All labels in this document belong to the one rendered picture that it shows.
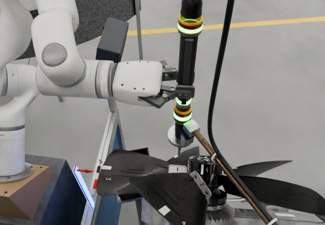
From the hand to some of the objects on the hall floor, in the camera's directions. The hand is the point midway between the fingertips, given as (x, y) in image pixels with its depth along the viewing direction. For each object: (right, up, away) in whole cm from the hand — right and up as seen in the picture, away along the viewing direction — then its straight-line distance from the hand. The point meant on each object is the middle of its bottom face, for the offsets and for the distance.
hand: (185, 83), depth 61 cm
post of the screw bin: (-17, -97, +131) cm, 164 cm away
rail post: (-32, -65, +159) cm, 175 cm away
